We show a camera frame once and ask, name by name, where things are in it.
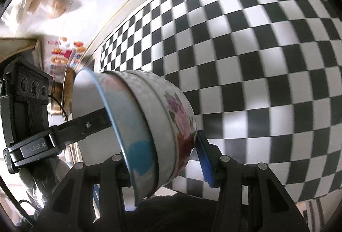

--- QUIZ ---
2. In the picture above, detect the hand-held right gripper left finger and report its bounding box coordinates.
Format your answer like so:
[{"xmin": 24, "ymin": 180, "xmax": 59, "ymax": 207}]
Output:
[{"xmin": 33, "ymin": 153, "xmax": 134, "ymax": 232}]

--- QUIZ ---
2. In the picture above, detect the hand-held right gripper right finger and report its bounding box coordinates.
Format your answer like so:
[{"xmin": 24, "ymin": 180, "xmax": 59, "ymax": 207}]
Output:
[{"xmin": 196, "ymin": 131, "xmax": 312, "ymax": 232}]

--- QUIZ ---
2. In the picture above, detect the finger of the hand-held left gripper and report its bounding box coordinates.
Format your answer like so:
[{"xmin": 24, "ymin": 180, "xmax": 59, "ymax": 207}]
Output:
[{"xmin": 51, "ymin": 108, "xmax": 111, "ymax": 147}]

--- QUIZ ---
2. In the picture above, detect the white bowl with blue rim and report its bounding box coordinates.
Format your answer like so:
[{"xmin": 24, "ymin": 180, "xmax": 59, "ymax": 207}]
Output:
[{"xmin": 72, "ymin": 70, "xmax": 159, "ymax": 212}]

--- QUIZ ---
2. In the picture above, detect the white floral bowl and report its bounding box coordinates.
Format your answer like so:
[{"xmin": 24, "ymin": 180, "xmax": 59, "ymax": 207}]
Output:
[{"xmin": 134, "ymin": 69, "xmax": 198, "ymax": 187}]

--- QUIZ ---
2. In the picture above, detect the person's left hand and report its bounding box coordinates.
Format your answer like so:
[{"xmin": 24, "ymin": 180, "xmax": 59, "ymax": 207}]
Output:
[{"xmin": 18, "ymin": 156, "xmax": 70, "ymax": 202}]

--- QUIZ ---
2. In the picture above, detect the wooden board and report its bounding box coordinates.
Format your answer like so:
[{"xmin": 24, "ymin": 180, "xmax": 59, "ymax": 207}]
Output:
[{"xmin": 0, "ymin": 37, "xmax": 43, "ymax": 67}]

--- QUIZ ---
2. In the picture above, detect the black white checkered mat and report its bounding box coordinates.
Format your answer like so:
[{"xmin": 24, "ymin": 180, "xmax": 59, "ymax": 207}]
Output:
[{"xmin": 99, "ymin": 0, "xmax": 342, "ymax": 203}]

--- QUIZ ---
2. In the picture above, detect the black cable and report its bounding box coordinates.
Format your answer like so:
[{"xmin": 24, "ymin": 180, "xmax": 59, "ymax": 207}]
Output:
[{"xmin": 47, "ymin": 93, "xmax": 68, "ymax": 123}]

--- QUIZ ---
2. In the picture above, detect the colourful wall sticker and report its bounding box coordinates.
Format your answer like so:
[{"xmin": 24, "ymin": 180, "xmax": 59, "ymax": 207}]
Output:
[{"xmin": 44, "ymin": 37, "xmax": 87, "ymax": 80}]

